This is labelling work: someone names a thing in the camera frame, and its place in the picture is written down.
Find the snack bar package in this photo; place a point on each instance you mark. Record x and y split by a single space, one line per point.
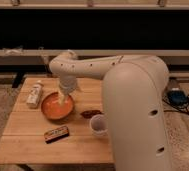
56 134

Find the blue power adapter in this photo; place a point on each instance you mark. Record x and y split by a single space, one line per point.
177 97

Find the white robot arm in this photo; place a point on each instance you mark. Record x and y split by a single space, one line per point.
132 88

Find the wooden table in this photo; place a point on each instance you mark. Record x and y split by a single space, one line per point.
22 141

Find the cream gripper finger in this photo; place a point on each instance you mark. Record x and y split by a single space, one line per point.
62 98

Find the orange bowl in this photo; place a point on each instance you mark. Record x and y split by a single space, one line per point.
51 108

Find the white plastic bottle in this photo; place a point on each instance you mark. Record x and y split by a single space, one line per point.
35 95

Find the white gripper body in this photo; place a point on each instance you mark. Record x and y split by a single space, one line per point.
67 84

